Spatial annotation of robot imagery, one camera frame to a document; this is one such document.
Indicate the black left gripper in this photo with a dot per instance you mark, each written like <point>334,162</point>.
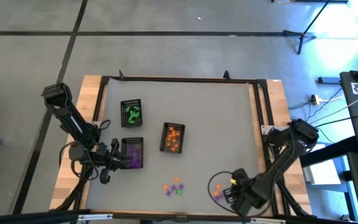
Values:
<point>106,157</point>

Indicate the white bracket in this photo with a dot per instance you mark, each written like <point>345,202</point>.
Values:
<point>266,129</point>

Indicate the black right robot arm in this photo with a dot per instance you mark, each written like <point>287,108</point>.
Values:
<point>284,155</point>

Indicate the white power strip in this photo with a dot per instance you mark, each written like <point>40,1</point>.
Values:
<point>315,99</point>

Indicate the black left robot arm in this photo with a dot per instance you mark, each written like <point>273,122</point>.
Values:
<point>67,112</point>

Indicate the silver metal bracket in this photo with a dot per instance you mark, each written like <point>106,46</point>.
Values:
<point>95,217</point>
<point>267,220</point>

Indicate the black frame clamp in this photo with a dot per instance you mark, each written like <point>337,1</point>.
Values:
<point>227,75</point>
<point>122,75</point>

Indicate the black rig beam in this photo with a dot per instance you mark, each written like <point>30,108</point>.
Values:
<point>26,218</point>

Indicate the black metal table frame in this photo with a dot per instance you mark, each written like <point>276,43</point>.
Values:
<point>105,80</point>

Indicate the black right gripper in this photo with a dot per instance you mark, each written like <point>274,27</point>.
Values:
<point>241,186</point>

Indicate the black plastic slotted basket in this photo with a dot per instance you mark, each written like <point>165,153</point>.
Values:
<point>122,124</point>
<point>161,150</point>
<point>123,165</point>

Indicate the white box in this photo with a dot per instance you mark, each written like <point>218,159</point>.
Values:
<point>320,172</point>

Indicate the black tripod stand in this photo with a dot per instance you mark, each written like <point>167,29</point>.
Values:
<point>301,37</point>

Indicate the black desk leg bar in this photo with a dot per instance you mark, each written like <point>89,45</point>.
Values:
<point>328,152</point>

